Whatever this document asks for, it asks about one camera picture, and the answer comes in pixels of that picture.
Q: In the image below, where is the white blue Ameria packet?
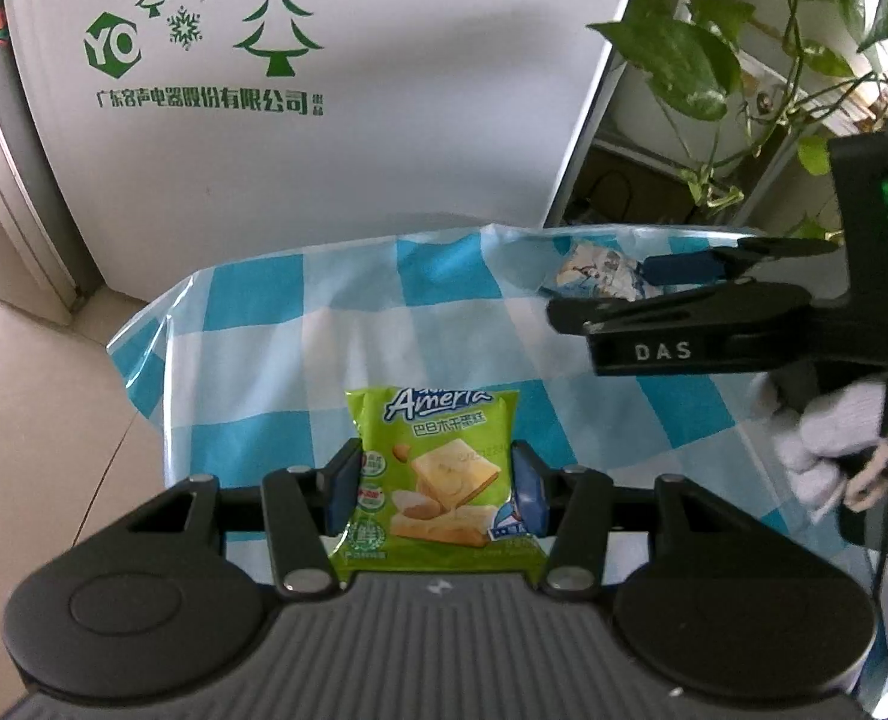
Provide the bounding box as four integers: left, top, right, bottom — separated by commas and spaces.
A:
540, 241, 661, 301

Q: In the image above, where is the grey refrigerator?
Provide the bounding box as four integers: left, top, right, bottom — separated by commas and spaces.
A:
0, 0, 103, 327

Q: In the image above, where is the white metal plant stand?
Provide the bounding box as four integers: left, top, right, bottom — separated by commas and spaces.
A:
548, 0, 888, 226

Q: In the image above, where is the green pothos plant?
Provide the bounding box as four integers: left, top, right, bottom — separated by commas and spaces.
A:
585, 0, 888, 242

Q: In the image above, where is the white gloved right hand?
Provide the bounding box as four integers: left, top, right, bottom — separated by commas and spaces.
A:
752, 374, 888, 523

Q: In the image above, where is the green Ameria snack packet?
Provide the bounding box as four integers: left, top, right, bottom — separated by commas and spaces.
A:
332, 387, 545, 580

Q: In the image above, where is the blue white checkered tablecloth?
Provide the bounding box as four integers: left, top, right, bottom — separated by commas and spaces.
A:
105, 219, 888, 593

